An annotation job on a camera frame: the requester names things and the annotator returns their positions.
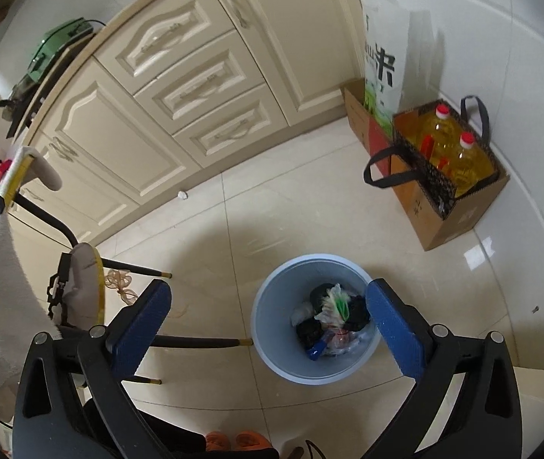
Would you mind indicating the black gas stove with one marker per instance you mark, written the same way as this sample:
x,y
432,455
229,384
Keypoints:
x,y
32,105

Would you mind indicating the blue trash bin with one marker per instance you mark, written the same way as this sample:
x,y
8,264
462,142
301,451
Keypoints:
x,y
276,315

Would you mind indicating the pink clear plastic bag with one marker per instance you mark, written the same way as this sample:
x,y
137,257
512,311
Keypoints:
x,y
341,339

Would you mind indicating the green electric pot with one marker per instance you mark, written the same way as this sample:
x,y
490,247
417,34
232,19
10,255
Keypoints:
x,y
51,45

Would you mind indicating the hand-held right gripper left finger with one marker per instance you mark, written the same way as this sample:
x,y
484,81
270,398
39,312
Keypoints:
x,y
140,325

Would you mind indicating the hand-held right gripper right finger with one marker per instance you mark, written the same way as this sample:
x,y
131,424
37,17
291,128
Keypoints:
x,y
394,330

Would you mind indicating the red kitchen gadget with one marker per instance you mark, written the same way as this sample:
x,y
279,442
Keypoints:
x,y
1,170

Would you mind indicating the large yellow oil bottle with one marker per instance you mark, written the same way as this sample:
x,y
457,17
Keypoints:
x,y
437,134
468,167

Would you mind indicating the large taped black garbage bag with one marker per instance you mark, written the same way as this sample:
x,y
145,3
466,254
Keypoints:
x,y
360,318

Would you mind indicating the blue orange snack wrapper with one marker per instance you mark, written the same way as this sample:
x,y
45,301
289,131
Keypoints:
x,y
317,349

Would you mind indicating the white green rice sack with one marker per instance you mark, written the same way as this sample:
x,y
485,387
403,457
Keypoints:
x,y
382,57

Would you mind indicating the metal frying pan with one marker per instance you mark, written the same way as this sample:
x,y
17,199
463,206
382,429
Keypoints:
x,y
16,93

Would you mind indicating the black metal frame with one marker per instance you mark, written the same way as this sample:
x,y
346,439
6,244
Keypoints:
x,y
59,291

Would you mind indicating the cream chair with black legs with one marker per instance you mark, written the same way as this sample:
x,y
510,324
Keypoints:
x,y
85,272

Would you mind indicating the small black garbage bag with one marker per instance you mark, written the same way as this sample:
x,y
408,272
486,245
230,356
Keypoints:
x,y
307,330

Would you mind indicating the cream kitchen cabinet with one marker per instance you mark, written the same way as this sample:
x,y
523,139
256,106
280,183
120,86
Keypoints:
x,y
109,119

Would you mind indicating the clear bag with green print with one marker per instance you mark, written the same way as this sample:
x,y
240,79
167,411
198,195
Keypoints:
x,y
331,308

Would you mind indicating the plain brown cardboard box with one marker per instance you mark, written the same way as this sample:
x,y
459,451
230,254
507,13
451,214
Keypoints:
x,y
358,114

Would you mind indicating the translucent ribbon bow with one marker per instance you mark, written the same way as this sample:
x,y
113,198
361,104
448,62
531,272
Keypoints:
x,y
121,287

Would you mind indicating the orange slipper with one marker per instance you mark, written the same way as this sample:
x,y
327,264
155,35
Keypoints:
x,y
219,442
251,441

